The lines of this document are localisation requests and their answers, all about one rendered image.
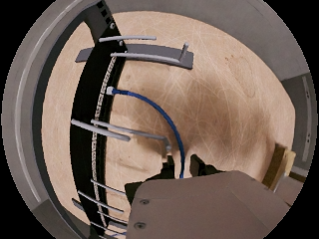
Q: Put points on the dark blue network cable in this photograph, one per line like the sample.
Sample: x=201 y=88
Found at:
x=182 y=160

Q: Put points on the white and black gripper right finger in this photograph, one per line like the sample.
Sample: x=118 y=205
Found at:
x=198 y=168

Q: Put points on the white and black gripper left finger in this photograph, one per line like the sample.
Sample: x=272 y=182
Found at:
x=167 y=172

